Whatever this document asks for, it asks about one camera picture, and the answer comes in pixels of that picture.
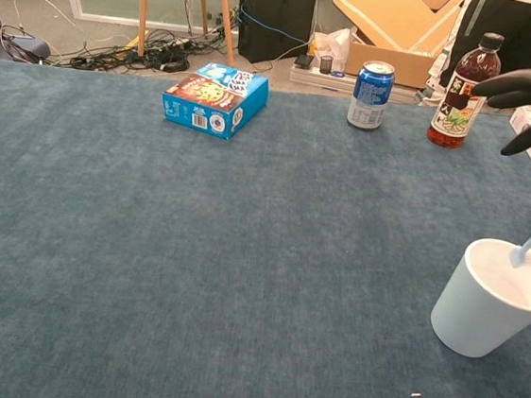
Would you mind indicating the blue table mat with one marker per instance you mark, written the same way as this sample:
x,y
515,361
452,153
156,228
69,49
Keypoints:
x,y
144,267

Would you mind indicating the black computer tower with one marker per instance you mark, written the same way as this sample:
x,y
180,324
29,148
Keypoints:
x,y
274,24

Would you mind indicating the black mesh pen holder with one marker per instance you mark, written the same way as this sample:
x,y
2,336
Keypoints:
x,y
326,65

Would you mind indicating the white metal floor frame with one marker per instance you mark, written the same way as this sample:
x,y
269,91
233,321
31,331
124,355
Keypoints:
x,y
325,82

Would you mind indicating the blue cookie box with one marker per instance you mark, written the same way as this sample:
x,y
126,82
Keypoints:
x,y
214,98

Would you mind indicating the standing person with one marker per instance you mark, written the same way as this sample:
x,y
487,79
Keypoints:
x,y
526,27

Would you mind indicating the open cardboard box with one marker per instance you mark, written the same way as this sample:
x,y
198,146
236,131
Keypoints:
x,y
389,12

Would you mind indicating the blue soda can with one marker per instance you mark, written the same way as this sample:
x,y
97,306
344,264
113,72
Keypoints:
x,y
370,96

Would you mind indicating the white plastic bag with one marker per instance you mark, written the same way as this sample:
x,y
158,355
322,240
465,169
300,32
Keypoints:
x,y
334,42

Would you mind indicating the dark tea bottle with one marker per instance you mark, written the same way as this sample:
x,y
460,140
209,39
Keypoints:
x,y
460,110

